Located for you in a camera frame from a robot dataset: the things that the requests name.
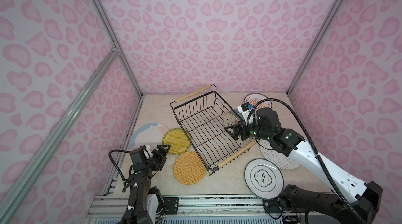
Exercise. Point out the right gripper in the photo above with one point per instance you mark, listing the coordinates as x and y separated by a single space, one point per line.
243 126

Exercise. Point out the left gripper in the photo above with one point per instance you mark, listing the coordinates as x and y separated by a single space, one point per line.
160 157

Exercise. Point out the white star cartoon plate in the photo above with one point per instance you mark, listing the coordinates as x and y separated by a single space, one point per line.
230 119

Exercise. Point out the yellow-green woven plate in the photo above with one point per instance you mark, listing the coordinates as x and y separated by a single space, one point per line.
178 141

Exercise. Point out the orange woven plate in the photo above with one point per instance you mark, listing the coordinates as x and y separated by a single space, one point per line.
188 169

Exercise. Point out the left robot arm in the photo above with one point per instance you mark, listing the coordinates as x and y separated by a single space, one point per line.
145 201

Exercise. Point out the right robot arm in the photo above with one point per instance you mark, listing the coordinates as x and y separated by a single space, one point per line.
352 200

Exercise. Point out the pastel abstract pattern plate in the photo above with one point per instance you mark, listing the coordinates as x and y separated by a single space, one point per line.
150 134

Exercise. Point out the white plate orange sunburst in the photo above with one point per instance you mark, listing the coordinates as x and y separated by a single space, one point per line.
255 98

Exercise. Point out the white grid pattern plate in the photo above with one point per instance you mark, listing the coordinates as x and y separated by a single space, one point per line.
280 160

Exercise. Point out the white plate black rim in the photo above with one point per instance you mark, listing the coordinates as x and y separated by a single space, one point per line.
264 179

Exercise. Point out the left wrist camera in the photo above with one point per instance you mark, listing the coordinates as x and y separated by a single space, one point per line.
147 151

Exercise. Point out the black wire dish rack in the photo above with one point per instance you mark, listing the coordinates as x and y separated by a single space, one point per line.
201 116

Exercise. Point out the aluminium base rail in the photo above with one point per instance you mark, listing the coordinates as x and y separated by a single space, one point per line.
200 209

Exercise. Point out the aluminium frame strut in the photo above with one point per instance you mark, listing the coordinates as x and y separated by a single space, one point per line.
35 167

